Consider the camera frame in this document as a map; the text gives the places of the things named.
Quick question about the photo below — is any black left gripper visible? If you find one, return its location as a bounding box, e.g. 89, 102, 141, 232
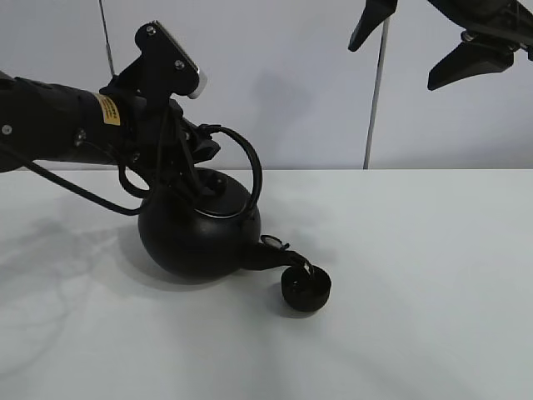
77, 91, 220, 198

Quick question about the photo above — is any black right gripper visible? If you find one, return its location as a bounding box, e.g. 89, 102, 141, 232
348, 0, 532, 91

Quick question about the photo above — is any small black teacup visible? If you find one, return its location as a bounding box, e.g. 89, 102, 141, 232
281, 266, 331, 313

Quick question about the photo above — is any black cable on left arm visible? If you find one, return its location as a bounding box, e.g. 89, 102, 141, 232
0, 139, 153, 217

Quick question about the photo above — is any black teapot with handle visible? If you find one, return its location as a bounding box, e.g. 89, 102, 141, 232
137, 124, 313, 282

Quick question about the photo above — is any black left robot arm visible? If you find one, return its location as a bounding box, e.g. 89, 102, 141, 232
1, 67, 220, 199

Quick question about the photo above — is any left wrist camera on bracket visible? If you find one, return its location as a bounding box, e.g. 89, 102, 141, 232
101, 20, 207, 109

